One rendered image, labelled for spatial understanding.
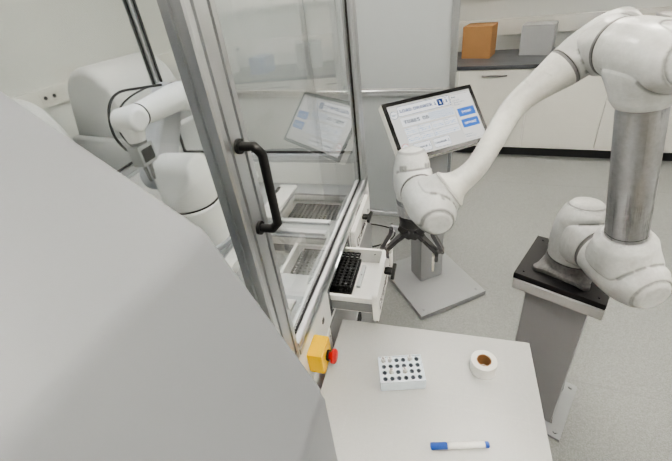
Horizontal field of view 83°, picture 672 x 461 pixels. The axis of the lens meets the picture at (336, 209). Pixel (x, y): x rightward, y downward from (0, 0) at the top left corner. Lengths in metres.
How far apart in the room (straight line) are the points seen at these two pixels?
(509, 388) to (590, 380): 1.12
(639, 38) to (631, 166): 0.29
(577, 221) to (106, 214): 1.33
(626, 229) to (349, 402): 0.87
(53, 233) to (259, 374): 0.13
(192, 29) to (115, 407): 0.48
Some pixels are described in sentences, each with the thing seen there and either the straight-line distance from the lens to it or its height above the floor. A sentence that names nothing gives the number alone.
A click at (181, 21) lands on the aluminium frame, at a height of 1.72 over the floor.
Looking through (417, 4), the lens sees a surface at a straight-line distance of 2.65.
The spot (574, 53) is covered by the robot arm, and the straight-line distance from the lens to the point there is 1.14.
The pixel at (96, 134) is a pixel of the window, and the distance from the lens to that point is 0.79.
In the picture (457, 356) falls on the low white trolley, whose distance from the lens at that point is 1.26.
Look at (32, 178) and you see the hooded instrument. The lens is 0.23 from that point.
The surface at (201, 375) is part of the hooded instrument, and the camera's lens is 0.22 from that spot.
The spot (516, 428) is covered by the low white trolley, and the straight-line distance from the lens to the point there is 1.17.
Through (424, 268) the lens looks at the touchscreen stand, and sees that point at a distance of 2.46.
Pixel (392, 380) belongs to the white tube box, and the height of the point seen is 0.78.
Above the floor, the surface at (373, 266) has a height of 0.84.
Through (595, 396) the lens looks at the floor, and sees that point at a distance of 2.26.
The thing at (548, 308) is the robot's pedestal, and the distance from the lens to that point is 1.61.
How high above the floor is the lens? 1.76
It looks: 32 degrees down
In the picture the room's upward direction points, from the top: 7 degrees counter-clockwise
